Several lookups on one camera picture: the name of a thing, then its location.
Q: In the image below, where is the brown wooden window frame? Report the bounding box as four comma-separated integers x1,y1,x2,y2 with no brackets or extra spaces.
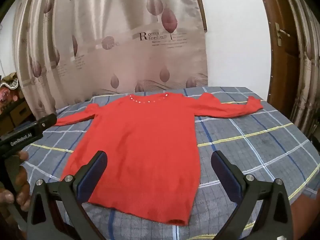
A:
196,0,208,32

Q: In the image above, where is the beige leaf print curtain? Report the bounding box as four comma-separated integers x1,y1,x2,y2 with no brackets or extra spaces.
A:
11,0,209,113

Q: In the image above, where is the grey plaid bedsheet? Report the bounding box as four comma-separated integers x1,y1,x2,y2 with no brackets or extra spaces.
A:
19,86,320,240

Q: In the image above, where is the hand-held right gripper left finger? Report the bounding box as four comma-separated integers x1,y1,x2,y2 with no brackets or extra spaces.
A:
26,151,108,240

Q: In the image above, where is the brass door handle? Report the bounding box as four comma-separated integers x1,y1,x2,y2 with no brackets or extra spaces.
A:
275,22,290,47

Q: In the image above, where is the person's left hand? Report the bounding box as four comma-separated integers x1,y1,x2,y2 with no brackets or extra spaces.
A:
0,151,31,207

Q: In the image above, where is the brown wooden door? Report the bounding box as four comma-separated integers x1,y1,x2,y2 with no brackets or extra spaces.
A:
255,0,300,120

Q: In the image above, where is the striped beige curtain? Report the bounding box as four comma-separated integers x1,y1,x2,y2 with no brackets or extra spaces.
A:
280,0,320,153

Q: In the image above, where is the floral cloth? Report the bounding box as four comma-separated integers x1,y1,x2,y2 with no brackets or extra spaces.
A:
0,72,20,103

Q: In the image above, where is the red knit sweater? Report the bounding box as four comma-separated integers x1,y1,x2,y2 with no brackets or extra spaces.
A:
54,92,264,227

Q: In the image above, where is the cardboard box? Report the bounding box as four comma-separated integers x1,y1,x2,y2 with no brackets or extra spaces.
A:
0,97,37,140

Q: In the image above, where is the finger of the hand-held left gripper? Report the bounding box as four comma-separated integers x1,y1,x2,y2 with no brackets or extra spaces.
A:
30,113,57,135

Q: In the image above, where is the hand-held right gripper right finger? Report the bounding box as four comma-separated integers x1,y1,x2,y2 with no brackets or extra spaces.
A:
211,151,294,240

